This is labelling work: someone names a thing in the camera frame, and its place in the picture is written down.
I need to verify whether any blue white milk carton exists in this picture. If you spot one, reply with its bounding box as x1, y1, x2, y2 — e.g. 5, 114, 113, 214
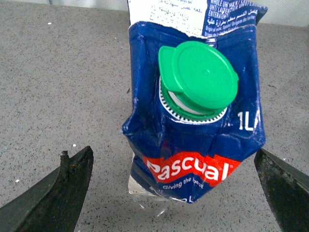
122, 0, 267, 203

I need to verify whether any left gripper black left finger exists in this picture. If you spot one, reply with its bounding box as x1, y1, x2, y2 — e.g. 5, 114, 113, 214
0, 146, 94, 232

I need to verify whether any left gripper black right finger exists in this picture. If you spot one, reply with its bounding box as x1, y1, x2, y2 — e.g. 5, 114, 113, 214
254, 148, 309, 232

